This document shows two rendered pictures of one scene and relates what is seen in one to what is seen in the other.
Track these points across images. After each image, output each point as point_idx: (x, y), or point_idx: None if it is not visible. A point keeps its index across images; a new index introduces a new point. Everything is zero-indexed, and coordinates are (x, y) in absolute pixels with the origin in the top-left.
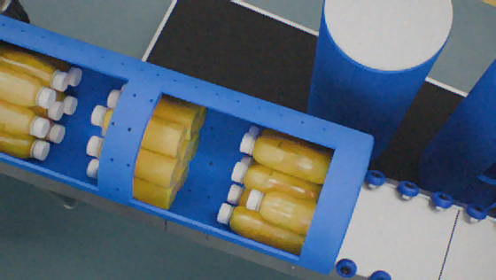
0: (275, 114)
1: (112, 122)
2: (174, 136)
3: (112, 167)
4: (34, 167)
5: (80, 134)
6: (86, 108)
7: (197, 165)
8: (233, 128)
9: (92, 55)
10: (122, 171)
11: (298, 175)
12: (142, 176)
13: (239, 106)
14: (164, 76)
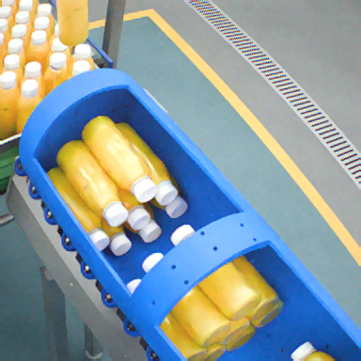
0: (356, 327)
1: (201, 231)
2: (248, 293)
3: (167, 274)
4: (86, 236)
5: (138, 265)
6: (161, 249)
7: (228, 360)
8: (289, 345)
9: (221, 175)
10: (175, 285)
11: None
12: (182, 316)
13: (330, 301)
14: (276, 235)
